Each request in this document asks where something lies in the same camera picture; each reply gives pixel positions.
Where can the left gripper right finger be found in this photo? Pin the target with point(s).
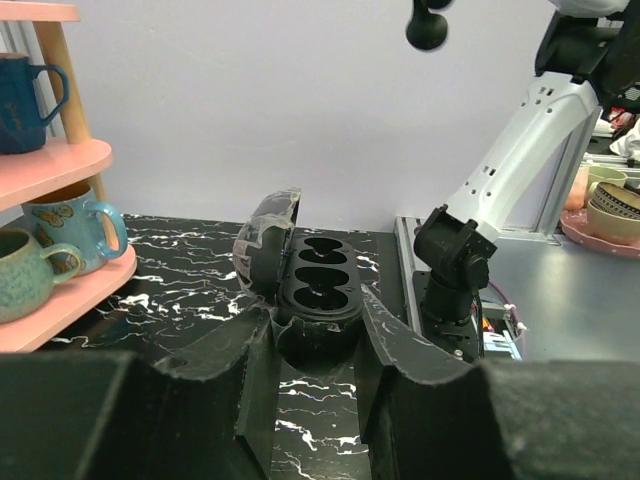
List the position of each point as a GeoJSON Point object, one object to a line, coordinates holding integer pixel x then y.
{"type": "Point", "coordinates": [424, 414]}

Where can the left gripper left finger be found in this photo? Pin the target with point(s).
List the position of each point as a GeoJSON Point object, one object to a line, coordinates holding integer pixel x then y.
{"type": "Point", "coordinates": [205, 412]}

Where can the black earbud charging case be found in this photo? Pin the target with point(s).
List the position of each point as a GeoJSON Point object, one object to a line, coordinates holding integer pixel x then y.
{"type": "Point", "coordinates": [310, 284]}

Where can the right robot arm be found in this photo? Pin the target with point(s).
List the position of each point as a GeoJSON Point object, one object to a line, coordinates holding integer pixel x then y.
{"type": "Point", "coordinates": [586, 61]}

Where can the teal glazed mug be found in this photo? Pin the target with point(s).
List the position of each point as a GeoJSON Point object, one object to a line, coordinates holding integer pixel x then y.
{"type": "Point", "coordinates": [27, 276]}

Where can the black marble mat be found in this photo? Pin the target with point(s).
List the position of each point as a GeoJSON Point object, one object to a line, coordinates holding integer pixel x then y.
{"type": "Point", "coordinates": [185, 287]}

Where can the light blue butterfly mug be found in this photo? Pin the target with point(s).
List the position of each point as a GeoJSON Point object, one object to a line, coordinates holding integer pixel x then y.
{"type": "Point", "coordinates": [73, 215]}

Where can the pink plate with bowls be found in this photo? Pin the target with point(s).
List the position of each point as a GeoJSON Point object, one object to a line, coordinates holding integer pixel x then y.
{"type": "Point", "coordinates": [601, 212]}

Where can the pink three-tier shelf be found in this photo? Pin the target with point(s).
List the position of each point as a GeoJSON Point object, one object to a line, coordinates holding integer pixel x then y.
{"type": "Point", "coordinates": [70, 155]}

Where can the dark blue mug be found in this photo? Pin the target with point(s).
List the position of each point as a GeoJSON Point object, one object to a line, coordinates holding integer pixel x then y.
{"type": "Point", "coordinates": [22, 126]}

